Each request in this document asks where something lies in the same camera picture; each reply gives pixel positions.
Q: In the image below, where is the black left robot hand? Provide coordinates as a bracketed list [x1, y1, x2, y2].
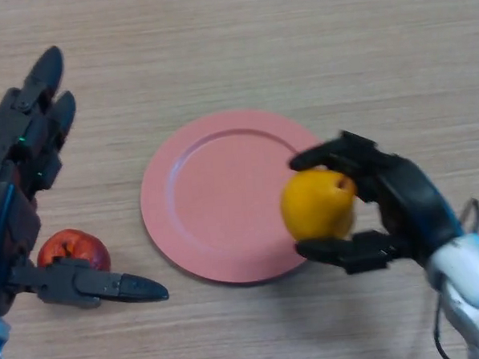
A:
[0, 40, 171, 317]

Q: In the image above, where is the red apple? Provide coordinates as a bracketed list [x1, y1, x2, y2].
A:
[35, 226, 112, 276]

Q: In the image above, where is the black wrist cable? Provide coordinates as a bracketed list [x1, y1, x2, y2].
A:
[425, 198, 479, 359]

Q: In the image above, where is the yellow pear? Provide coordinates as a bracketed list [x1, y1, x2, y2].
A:
[278, 165, 361, 244]

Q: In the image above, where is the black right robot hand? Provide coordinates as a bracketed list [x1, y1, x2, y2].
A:
[287, 124, 469, 279]

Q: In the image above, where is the pink round plate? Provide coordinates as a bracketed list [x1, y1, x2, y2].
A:
[135, 104, 343, 291]

